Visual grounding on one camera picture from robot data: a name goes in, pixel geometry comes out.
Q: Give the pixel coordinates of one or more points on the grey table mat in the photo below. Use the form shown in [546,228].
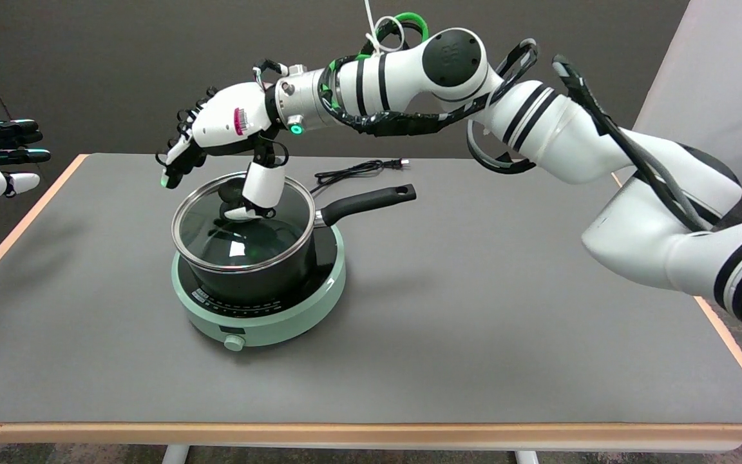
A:
[474,322]

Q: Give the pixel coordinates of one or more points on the white partition panel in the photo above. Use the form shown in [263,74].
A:
[732,77]

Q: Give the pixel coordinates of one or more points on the white table leg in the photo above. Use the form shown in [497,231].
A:
[175,454]
[527,457]

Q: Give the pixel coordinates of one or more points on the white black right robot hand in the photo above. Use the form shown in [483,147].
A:
[223,119]

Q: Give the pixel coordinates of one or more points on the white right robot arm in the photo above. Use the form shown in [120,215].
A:
[603,148]

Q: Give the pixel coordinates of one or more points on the glass pot lid black knob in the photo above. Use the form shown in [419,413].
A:
[284,225]

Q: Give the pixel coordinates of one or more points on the white zip tie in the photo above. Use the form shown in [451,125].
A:
[371,26]

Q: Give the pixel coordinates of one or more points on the green round induction cooker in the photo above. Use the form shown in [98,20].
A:
[281,328]

